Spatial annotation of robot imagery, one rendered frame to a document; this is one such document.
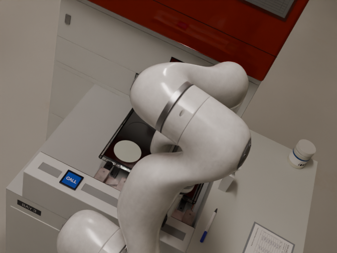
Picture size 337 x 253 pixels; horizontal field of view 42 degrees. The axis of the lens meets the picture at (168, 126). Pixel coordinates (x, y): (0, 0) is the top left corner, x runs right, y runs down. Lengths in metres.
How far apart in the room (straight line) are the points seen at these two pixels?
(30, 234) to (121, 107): 0.61
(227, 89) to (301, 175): 0.96
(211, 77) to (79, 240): 0.43
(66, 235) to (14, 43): 2.53
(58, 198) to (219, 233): 0.51
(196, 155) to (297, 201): 0.96
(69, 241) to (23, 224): 0.73
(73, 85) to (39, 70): 1.20
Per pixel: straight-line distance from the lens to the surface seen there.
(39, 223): 1.60
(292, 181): 1.68
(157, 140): 1.10
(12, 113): 2.87
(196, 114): 0.70
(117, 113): 1.81
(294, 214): 1.60
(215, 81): 0.79
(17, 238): 1.79
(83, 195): 1.38
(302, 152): 1.67
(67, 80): 1.99
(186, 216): 1.48
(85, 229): 0.94
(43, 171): 1.42
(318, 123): 3.65
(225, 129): 0.69
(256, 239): 1.46
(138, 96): 0.72
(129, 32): 1.69
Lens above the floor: 2.11
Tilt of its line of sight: 45 degrees down
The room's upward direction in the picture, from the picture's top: 22 degrees clockwise
